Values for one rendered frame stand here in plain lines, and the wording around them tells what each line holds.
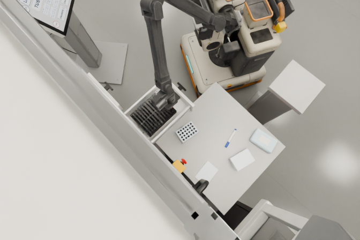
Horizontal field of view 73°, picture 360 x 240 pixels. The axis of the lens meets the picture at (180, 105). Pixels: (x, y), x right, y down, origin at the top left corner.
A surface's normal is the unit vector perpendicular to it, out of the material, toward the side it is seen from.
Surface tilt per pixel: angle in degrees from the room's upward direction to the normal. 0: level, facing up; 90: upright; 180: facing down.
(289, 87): 0
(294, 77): 0
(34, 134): 0
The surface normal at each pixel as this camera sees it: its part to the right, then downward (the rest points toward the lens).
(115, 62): 0.06, -0.25
